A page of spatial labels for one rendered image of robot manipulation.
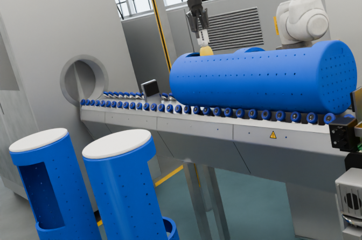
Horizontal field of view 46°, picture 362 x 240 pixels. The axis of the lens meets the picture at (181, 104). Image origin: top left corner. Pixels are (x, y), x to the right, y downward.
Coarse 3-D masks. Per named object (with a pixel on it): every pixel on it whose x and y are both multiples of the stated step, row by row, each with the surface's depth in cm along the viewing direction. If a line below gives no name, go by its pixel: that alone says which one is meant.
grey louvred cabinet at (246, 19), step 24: (216, 0) 364; (240, 0) 347; (264, 0) 333; (288, 0) 321; (144, 24) 424; (216, 24) 369; (240, 24) 353; (264, 24) 340; (144, 48) 435; (192, 48) 395; (216, 48) 378; (240, 48) 362; (264, 48) 347; (144, 72) 447; (168, 72) 425
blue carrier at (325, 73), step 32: (192, 64) 209; (224, 64) 191; (256, 64) 176; (288, 64) 164; (320, 64) 154; (352, 64) 168; (192, 96) 211; (224, 96) 193; (256, 96) 178; (288, 96) 165; (320, 96) 155
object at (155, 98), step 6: (144, 84) 258; (150, 84) 258; (156, 84) 261; (144, 90) 258; (150, 90) 258; (156, 90) 261; (144, 96) 260; (150, 96) 261; (156, 96) 263; (150, 102) 261; (156, 102) 264
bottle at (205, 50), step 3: (204, 45) 219; (207, 45) 220; (201, 48) 220; (204, 48) 219; (207, 48) 219; (210, 48) 220; (201, 51) 220; (204, 51) 219; (207, 51) 219; (210, 51) 219; (201, 54) 220; (204, 54) 219; (207, 54) 219; (210, 54) 219
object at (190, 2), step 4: (188, 0) 214; (192, 0) 212; (196, 0) 212; (200, 0) 214; (188, 4) 215; (192, 4) 213; (196, 4) 213; (200, 4) 217; (192, 8) 214; (196, 8) 215; (192, 12) 214
